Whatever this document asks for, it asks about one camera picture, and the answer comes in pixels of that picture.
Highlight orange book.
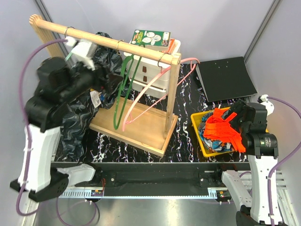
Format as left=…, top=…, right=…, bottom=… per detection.
left=164, top=38, right=176, bottom=54

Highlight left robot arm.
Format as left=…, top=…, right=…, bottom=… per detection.
left=10, top=57, right=122, bottom=202

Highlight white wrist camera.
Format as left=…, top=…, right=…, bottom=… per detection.
left=257, top=94, right=275, bottom=116
left=71, top=40, right=97, bottom=71

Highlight yellow plastic tray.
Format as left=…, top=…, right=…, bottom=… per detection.
left=191, top=107, right=246, bottom=157

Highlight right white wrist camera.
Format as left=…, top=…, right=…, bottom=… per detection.
left=257, top=94, right=275, bottom=116

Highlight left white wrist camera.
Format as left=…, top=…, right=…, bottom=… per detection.
left=71, top=40, right=97, bottom=71

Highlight dark green hanger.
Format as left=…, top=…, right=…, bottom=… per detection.
left=113, top=54, right=134, bottom=130

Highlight patterned blue orange shorts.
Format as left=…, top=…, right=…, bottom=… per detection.
left=198, top=111, right=235, bottom=153

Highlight light green hanger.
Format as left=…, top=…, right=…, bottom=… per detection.
left=64, top=26, right=78, bottom=61

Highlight green book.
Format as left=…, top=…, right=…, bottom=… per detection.
left=130, top=29, right=171, bottom=51

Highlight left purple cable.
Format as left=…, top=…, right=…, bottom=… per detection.
left=15, top=39, right=99, bottom=226

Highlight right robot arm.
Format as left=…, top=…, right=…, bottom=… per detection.
left=213, top=99, right=285, bottom=226

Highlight dark grey patterned shorts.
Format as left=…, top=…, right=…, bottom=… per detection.
left=58, top=46, right=123, bottom=161

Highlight black marbled mat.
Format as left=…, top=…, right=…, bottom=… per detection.
left=54, top=64, right=247, bottom=162

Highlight wooden clothes rack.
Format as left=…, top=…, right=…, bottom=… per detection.
left=29, top=14, right=181, bottom=157

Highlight white drawer unit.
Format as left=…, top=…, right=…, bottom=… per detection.
left=123, top=39, right=182, bottom=99

